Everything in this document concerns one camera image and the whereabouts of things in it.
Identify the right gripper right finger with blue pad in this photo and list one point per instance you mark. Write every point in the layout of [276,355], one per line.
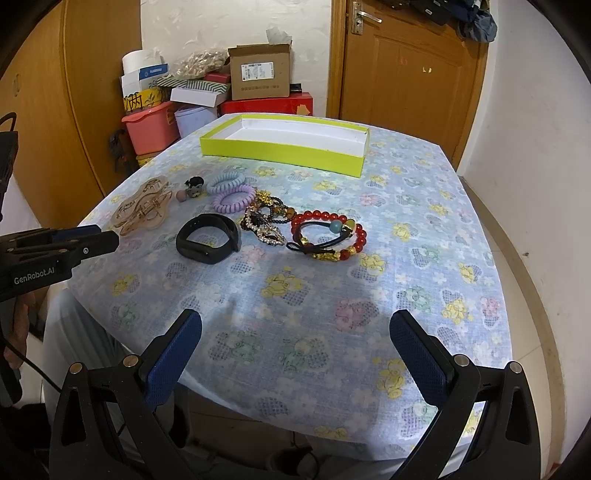
[423,356]

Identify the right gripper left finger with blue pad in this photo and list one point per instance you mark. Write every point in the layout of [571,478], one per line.
[165,358]

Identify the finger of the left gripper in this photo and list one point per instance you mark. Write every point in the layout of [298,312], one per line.
[63,235]
[92,246]

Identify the beige translucent hair claw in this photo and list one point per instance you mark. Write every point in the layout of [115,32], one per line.
[147,208]

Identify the black fitness band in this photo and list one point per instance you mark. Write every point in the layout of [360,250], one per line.
[208,238]

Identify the rhinestone gold brooch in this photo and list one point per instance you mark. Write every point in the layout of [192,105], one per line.
[257,223]

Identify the black hair tie teal bead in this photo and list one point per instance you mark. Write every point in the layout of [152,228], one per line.
[334,239]

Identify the person's left hand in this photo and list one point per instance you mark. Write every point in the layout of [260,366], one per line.
[17,337]

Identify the pink plastic bin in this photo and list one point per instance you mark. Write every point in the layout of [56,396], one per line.
[154,129]

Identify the lavender round container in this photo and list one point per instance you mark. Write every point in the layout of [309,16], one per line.
[192,118]

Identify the yellow patterned box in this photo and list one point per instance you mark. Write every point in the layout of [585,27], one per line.
[145,99]

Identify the floral blue tablecloth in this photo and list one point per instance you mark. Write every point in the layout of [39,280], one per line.
[301,343]

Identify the white blue carton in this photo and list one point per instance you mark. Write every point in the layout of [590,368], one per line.
[142,79]

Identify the green striped box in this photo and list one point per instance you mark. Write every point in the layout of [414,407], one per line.
[192,84]

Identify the white flat box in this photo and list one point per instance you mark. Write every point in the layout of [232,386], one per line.
[202,98]

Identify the white paper roll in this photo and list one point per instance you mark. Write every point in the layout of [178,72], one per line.
[138,59]

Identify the bag of nuts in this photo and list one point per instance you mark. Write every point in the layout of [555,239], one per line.
[198,63]

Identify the small dark red box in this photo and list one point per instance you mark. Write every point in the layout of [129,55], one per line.
[218,77]

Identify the brown cardboard box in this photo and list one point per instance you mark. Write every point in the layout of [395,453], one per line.
[260,71]

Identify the red gift box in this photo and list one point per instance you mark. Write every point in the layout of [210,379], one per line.
[297,104]

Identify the yellow-green shallow box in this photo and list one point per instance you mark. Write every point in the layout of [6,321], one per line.
[329,145]

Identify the wooden door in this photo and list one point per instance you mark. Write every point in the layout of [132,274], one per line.
[408,75]

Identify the dark clothes hanging on door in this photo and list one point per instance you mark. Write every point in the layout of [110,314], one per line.
[473,18]

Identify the silver door handle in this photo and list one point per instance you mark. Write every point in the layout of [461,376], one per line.
[359,16]

